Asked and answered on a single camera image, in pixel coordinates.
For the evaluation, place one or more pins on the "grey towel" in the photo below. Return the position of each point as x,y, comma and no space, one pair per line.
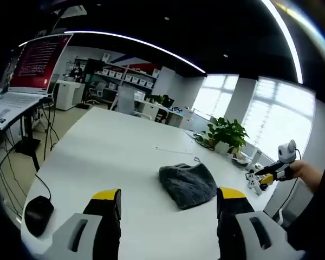
188,184

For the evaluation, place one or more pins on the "person's right hand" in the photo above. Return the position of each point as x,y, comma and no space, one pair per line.
304,172

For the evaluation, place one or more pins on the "white game controller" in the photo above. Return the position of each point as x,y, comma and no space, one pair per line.
253,181

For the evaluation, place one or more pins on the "green potted plant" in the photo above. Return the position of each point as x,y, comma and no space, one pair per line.
226,134

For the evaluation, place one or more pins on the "black computer mouse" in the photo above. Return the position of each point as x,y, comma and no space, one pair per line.
38,215

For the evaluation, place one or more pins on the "white table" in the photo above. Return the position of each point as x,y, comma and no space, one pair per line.
130,162

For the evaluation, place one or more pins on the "black laptop stand table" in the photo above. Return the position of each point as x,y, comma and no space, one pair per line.
27,130

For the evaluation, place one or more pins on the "white partition panel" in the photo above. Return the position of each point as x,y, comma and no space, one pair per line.
126,100

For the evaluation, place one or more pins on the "white office chair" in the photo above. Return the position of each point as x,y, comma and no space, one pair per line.
96,93

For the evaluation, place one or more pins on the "white cabinet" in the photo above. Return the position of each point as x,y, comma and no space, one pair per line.
69,94

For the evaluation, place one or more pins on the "shelf of white storage boxes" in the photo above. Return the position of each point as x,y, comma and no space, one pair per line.
127,78

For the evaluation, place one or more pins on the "white laptop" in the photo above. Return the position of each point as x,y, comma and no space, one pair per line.
24,73

